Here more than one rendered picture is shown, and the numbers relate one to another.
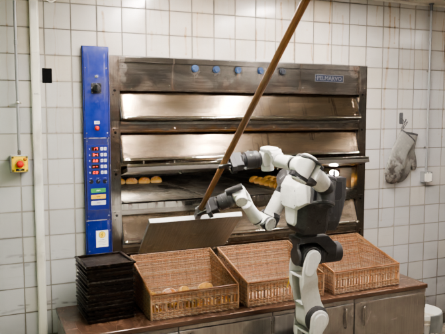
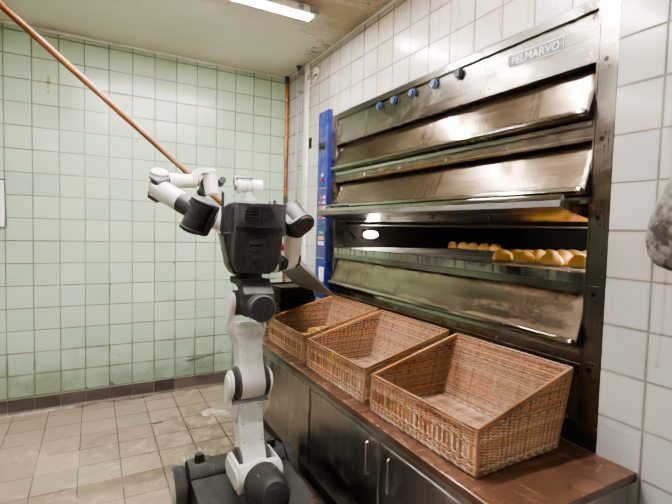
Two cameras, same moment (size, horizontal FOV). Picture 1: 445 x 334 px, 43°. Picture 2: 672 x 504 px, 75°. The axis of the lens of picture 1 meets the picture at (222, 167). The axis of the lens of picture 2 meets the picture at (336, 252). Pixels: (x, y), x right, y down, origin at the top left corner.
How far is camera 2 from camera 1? 406 cm
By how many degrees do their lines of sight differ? 84
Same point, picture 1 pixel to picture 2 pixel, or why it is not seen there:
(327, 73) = (531, 46)
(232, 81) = (408, 109)
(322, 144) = (511, 179)
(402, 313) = not seen: outside the picture
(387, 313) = not seen: outside the picture
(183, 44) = (371, 83)
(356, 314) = (381, 464)
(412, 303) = not seen: outside the picture
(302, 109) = (481, 123)
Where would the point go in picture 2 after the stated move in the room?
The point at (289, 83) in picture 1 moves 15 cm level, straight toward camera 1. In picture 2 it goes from (470, 87) to (436, 86)
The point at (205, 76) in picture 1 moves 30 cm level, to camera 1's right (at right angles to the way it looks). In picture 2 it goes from (387, 112) to (400, 96)
